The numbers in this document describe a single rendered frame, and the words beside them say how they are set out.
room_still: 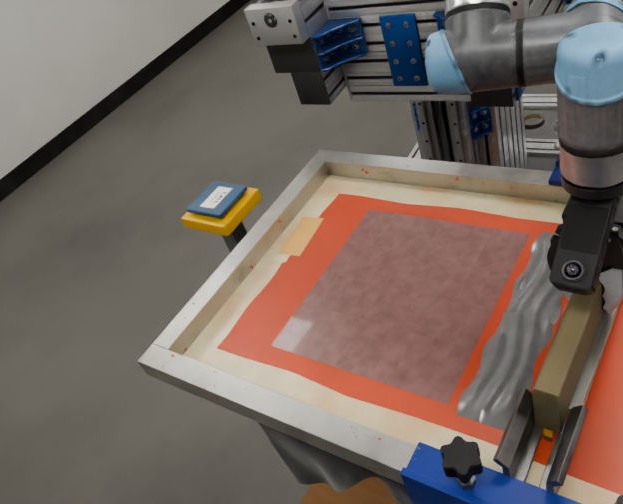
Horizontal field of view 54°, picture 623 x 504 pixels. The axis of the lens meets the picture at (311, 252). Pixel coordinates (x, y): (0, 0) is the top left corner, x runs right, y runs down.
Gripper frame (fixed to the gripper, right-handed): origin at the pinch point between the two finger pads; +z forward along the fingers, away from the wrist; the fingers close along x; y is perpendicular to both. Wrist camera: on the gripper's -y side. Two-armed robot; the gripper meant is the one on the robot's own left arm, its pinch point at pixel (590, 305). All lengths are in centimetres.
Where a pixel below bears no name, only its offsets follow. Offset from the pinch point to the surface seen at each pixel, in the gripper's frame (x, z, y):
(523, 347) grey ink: 7.1, 5.3, -5.2
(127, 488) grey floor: 134, 101, -32
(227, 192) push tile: 77, 4, 14
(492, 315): 13.0, 5.6, -0.8
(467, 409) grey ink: 10.5, 5.4, -16.8
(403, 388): 19.8, 5.6, -16.7
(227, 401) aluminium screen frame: 42, 3, -29
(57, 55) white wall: 368, 50, 160
